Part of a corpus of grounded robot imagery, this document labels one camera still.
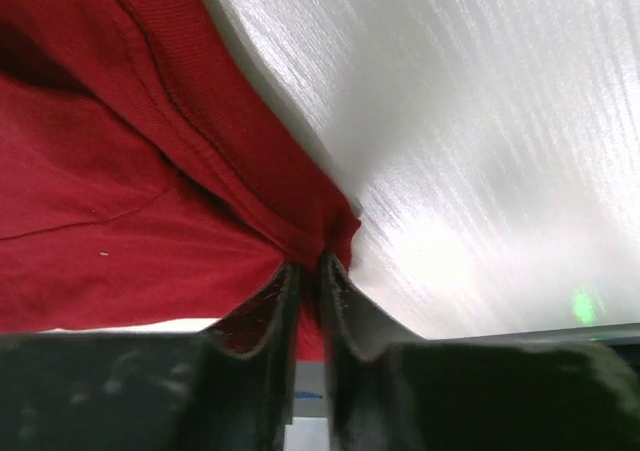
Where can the red t shirt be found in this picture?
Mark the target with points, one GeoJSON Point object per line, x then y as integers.
{"type": "Point", "coordinates": [143, 179]}

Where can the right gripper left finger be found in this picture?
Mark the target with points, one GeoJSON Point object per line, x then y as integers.
{"type": "Point", "coordinates": [227, 387]}

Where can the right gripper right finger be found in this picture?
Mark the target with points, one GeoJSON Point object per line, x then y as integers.
{"type": "Point", "coordinates": [390, 389]}

